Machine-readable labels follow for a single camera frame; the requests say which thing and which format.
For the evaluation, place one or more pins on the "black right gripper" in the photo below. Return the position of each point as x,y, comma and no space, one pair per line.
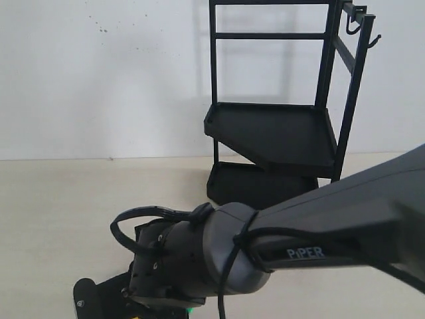
174,276

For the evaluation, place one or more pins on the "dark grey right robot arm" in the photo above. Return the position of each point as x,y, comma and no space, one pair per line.
373,218

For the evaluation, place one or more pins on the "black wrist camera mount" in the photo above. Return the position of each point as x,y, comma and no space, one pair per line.
109,299

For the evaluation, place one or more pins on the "black metal corner shelf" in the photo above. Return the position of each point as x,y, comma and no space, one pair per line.
264,154

